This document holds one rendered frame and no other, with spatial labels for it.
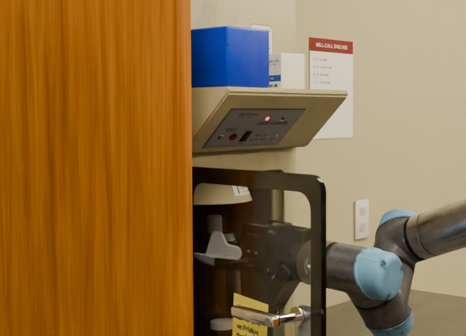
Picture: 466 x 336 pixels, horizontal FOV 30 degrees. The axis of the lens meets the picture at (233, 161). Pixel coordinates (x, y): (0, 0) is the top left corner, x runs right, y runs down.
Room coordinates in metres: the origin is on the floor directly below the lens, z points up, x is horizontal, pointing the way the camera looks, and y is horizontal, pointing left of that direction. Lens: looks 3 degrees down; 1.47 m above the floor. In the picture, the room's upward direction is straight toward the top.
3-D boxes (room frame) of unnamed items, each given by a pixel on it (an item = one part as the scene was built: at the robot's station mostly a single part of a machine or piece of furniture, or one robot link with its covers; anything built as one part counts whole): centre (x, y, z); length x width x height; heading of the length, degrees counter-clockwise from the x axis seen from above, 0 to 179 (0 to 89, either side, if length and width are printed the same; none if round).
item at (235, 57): (1.36, 0.01, 1.56); 0.10 x 0.10 x 0.09; 49
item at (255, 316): (1.15, -0.04, 1.20); 0.10 x 0.05 x 0.03; 39
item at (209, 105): (1.44, -0.05, 1.46); 0.32 x 0.11 x 0.10; 139
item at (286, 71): (1.47, -0.09, 1.54); 0.05 x 0.05 x 0.06; 34
